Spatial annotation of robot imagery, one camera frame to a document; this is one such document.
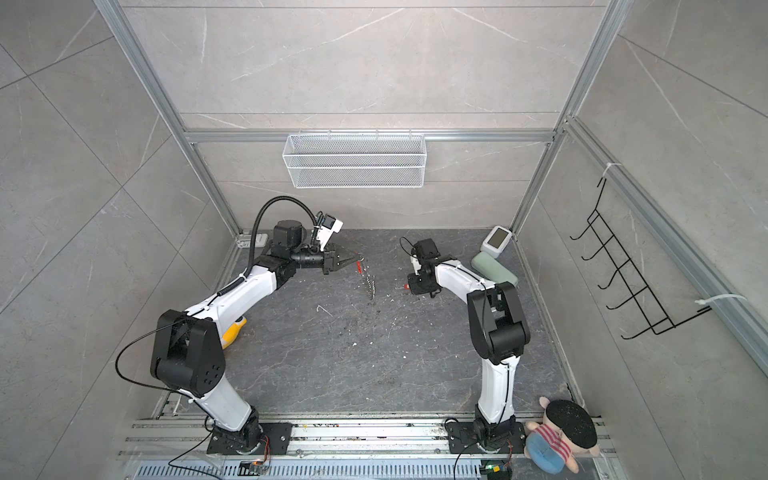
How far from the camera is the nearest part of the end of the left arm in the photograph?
0.73 meters

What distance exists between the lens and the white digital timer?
1119 millimetres

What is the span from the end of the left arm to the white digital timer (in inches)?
22.5
